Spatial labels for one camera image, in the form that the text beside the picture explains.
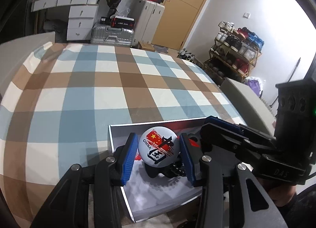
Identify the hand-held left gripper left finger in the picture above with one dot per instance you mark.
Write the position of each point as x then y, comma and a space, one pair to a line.
128, 161

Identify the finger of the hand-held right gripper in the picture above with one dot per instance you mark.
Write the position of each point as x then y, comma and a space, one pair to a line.
222, 136
222, 121

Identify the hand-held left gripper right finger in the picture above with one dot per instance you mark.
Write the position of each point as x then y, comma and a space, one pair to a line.
188, 161

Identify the white round pin badge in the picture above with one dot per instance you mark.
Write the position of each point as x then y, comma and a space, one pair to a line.
158, 146

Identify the grey cardboard box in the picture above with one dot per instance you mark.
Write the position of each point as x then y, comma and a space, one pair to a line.
148, 193

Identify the person's right hand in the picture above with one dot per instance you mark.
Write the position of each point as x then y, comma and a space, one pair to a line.
279, 192

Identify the large grey upholstered block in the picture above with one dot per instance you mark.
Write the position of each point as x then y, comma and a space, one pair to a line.
242, 94

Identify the purple bag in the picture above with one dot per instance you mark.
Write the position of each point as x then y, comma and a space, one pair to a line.
255, 86

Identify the wooden shoe rack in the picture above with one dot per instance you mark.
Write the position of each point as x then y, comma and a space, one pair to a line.
256, 58

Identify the pile of loose sneakers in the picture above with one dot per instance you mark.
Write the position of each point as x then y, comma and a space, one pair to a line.
186, 56

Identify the collection of racked shoes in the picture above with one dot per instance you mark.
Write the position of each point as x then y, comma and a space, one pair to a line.
234, 43

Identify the checkered blanket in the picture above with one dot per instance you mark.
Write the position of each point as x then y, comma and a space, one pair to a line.
74, 94

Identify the grey floor cloth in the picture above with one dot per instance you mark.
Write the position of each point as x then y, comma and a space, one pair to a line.
163, 48

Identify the small cardboard box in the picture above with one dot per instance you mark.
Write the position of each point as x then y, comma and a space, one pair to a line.
147, 46

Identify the wooden door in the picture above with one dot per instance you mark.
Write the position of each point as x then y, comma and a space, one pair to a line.
187, 8

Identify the white upright suitcase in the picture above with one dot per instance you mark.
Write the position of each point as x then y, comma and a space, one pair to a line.
148, 23

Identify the silver suitcase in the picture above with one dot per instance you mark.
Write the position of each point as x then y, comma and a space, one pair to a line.
111, 35

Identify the black red flat box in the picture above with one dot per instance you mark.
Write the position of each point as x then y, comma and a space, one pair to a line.
123, 22

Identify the small black box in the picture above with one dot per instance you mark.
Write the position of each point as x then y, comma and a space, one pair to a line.
105, 20

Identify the white desk with drawers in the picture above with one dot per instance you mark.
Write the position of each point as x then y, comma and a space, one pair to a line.
79, 18

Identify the long grey upholstered block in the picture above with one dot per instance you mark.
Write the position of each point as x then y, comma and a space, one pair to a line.
19, 45

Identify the dark wrapped bouquet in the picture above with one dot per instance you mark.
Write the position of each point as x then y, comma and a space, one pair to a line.
112, 2

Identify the white wall switch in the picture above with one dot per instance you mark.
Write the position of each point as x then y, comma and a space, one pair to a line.
246, 15

